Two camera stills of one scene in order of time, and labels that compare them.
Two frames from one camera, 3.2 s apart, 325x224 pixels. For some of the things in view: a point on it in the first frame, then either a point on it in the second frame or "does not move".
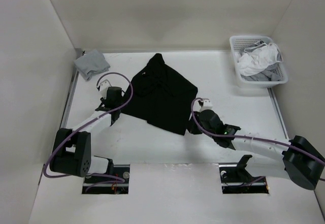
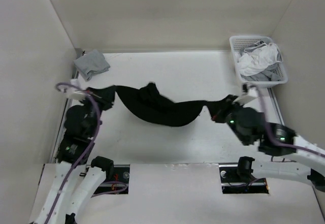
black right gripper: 192,127 → 218,115
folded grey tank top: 91,63 does not move
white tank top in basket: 255,60 does not move
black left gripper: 103,100 → 105,96
